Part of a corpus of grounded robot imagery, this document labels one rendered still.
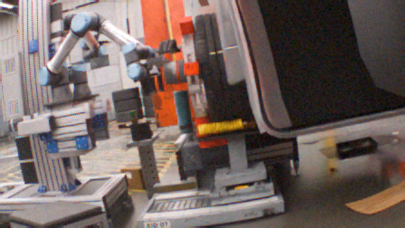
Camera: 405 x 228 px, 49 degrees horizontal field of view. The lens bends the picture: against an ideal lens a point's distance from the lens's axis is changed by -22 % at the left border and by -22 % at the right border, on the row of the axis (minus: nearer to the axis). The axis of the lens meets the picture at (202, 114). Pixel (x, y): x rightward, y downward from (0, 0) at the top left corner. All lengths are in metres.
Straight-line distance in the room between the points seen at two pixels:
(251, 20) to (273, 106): 0.07
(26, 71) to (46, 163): 0.64
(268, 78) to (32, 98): 3.06
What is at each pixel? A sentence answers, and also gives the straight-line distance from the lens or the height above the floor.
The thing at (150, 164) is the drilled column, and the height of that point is 0.27.
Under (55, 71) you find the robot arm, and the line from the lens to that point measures 3.00.
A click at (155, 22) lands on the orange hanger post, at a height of 1.23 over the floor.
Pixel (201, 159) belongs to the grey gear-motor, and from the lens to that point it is 3.46.
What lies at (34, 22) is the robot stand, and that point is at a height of 1.41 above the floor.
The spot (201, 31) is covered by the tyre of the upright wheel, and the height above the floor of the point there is 1.05.
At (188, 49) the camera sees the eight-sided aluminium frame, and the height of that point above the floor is 0.96.
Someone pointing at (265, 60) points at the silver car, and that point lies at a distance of 0.40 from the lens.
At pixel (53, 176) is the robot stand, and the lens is 3.41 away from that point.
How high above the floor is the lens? 0.79
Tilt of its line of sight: 4 degrees down
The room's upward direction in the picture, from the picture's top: 9 degrees counter-clockwise
